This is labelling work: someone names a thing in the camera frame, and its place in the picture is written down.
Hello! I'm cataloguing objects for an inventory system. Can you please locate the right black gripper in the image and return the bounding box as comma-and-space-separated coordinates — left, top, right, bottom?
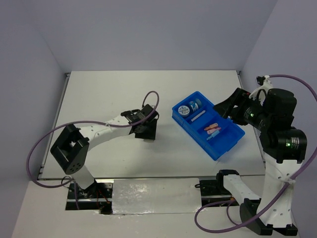
212, 85, 271, 128

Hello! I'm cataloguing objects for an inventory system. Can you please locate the orange translucent clip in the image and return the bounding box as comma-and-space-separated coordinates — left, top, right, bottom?
204, 123, 218, 131

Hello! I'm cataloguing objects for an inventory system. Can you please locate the blue white marker pen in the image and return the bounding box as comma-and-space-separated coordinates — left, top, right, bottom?
191, 110, 206, 122

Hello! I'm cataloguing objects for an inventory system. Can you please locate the blue translucent clip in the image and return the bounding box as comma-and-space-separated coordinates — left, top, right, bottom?
206, 130, 220, 141

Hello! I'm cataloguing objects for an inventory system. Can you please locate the pink translucent clip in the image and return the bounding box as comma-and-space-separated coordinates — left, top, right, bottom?
207, 127, 221, 134

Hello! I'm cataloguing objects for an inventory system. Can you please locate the blue patterned jar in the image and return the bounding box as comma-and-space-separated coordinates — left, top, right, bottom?
188, 98, 202, 113
177, 105, 191, 118

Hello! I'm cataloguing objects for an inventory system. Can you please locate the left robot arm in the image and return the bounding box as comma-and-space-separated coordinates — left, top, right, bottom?
50, 104, 159, 198

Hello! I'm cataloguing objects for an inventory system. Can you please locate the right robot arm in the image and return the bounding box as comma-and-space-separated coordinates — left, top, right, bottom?
213, 88, 307, 236

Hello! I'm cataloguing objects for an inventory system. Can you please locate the blue compartment tray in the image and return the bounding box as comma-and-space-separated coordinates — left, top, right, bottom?
172, 91, 245, 161

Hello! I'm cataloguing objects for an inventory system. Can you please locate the silver foil sheet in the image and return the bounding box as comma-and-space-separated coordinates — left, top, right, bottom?
112, 178, 202, 215

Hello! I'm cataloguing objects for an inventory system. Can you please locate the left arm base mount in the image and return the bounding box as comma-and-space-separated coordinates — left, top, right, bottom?
64, 179, 113, 215

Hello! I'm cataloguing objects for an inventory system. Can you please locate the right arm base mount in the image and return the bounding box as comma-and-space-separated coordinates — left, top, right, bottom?
195, 179, 233, 206

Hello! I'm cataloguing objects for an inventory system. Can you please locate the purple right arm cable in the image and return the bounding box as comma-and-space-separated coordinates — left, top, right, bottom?
194, 73, 317, 234

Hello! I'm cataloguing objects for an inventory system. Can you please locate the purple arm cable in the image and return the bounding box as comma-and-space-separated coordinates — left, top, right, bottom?
26, 91, 159, 211
194, 73, 317, 234

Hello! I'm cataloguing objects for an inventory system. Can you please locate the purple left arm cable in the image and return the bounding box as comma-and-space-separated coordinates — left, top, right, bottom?
26, 91, 159, 211

